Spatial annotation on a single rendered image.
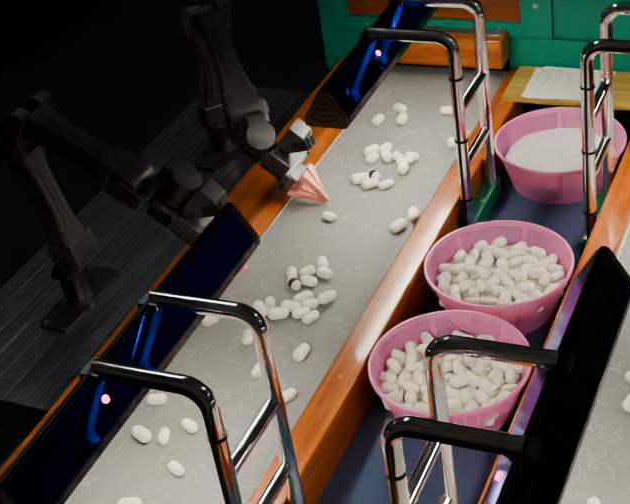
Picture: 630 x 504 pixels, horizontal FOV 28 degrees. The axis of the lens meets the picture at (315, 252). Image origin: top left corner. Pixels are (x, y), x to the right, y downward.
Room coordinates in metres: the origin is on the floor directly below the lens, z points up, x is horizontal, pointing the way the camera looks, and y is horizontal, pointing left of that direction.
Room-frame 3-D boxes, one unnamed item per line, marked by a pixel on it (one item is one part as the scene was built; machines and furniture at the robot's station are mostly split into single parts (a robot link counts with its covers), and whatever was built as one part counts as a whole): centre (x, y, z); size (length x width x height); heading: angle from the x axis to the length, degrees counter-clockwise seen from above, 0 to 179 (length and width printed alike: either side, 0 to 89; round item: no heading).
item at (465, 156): (2.14, -0.27, 0.90); 0.20 x 0.19 x 0.45; 151
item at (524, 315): (1.82, -0.32, 0.72); 0.27 x 0.27 x 0.10
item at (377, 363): (1.57, -0.19, 0.72); 0.27 x 0.27 x 0.10
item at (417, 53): (2.60, -0.36, 0.83); 0.30 x 0.06 x 0.07; 61
